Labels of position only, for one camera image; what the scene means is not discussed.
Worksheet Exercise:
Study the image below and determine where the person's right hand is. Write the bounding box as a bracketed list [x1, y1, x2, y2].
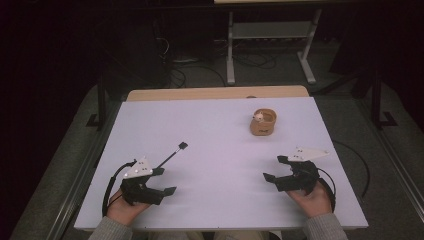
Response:
[285, 181, 334, 220]

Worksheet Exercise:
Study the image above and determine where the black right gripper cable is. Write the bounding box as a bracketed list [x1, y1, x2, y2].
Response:
[316, 167, 337, 214]

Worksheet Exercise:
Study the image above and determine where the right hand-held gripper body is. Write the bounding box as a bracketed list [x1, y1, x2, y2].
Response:
[275, 146, 331, 196]

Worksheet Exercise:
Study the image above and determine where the tan bear pen holder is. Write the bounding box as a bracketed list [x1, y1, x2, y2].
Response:
[249, 107, 278, 137]

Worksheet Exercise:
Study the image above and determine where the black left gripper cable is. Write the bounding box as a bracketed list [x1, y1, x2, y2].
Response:
[101, 158, 138, 218]

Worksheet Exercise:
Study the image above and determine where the black metal stand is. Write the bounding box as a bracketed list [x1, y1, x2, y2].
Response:
[370, 69, 399, 131]
[85, 75, 108, 131]

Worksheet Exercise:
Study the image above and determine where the white metal desk frame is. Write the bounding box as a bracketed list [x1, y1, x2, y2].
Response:
[213, 0, 338, 86]

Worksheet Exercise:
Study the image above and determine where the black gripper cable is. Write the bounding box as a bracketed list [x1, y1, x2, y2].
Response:
[101, 158, 138, 218]
[316, 167, 337, 214]

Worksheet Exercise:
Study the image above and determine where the black pen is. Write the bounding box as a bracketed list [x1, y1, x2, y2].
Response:
[156, 141, 189, 170]

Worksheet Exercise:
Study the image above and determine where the person's left hand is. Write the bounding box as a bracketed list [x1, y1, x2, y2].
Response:
[106, 188, 152, 228]

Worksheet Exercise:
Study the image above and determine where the black floor cable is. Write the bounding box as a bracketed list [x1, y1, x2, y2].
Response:
[332, 139, 371, 200]

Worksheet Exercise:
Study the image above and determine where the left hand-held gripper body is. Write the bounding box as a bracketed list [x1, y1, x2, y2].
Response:
[119, 155, 165, 206]

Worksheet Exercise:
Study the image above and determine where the tangle of floor cables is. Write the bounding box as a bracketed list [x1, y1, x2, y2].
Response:
[152, 19, 278, 89]

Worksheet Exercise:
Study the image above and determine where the wooden table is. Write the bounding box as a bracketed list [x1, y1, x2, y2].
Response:
[126, 85, 311, 103]

